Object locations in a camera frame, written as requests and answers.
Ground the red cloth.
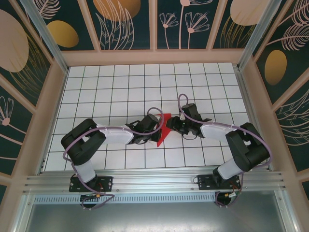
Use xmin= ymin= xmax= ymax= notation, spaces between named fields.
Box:
xmin=154 ymin=112 xmax=173 ymax=147

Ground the grey metal sheet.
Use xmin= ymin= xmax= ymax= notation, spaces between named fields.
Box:
xmin=13 ymin=190 xmax=301 ymax=232

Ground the black controller board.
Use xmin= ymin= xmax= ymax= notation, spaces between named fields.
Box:
xmin=80 ymin=193 xmax=97 ymax=202

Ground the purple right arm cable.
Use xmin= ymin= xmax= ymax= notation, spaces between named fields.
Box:
xmin=177 ymin=93 xmax=271 ymax=209

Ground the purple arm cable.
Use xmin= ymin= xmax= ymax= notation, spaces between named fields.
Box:
xmin=63 ymin=107 xmax=166 ymax=211
xmin=177 ymin=93 xmax=271 ymax=209

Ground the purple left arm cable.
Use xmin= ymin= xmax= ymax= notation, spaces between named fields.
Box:
xmin=63 ymin=107 xmax=166 ymax=211

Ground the aluminium rail beam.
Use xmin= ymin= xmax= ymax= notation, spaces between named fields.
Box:
xmin=23 ymin=169 xmax=288 ymax=194

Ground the aluminium side rail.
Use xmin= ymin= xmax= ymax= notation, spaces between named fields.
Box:
xmin=235 ymin=66 xmax=273 ymax=172

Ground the slotted cable duct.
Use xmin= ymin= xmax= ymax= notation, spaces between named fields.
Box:
xmin=33 ymin=194 xmax=218 ymax=204

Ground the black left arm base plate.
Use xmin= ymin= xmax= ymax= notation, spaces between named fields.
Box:
xmin=69 ymin=175 xmax=114 ymax=193

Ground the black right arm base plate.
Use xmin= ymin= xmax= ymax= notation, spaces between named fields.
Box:
xmin=197 ymin=174 xmax=242 ymax=191

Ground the aluminium corner post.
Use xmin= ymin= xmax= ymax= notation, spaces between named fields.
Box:
xmin=19 ymin=0 xmax=70 ymax=74
xmin=236 ymin=0 xmax=289 ymax=71

